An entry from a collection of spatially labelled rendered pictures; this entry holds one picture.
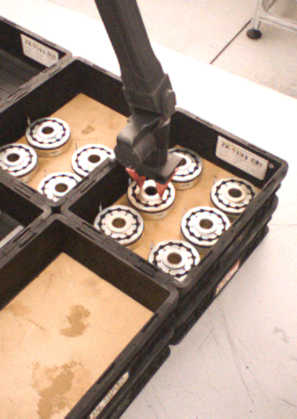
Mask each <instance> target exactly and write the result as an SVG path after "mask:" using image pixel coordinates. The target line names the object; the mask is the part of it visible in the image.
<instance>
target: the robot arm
mask: <svg viewBox="0 0 297 419"><path fill-rule="evenodd" d="M94 3H95V5H96V8H97V11H99V13H100V17H101V20H102V23H103V25H104V28H105V30H106V33H107V36H108V38H109V41H110V43H111V45H112V47H113V49H114V52H115V55H116V58H117V61H118V64H119V71H120V79H121V81H122V84H123V85H124V86H123V87H122V91H123V92H124V94H125V96H126V98H127V102H128V105H129V109H130V112H132V113H133V114H132V115H131V116H130V117H129V118H128V119H127V121H128V123H127V124H126V126H125V127H124V128H123V129H122V130H121V131H120V132H119V133H118V135H117V137H116V143H117V145H116V146H115V149H114V153H115V157H116V159H117V160H118V162H119V163H120V164H121V165H123V166H124V167H126V171H127V172H128V173H129V174H130V175H131V178H132V179H133V180H134V181H135V182H136V183H137V185H138V186H139V187H140V189H141V187H142V186H143V185H144V183H145V180H146V178H148V179H150V180H152V181H155V185H156V189H157V192H158V195H159V197H162V196H163V195H164V194H165V191H166V189H167V186H168V185H169V182H170V181H171V179H172V178H173V176H174V175H175V174H176V172H177V171H178V170H179V169H180V165H181V164H182V157H181V156H178V155H175V154H172V153H170V152H168V147H169V123H170V116H171V115H172V114H173V113H174V112H175V111H176V108H175V106H176V105H177V96H176V92H174V91H173V87H172V84H171V81H170V78H169V73H166V72H164V69H163V66H162V64H160V60H159V59H158V58H157V57H156V55H155V53H154V49H153V47H152V46H151V41H150V38H148V35H147V32H146V28H145V25H144V22H143V19H142V15H141V12H140V9H139V6H138V4H137V0H94ZM138 174H141V176H142V179H140V178H139V175H138Z"/></svg>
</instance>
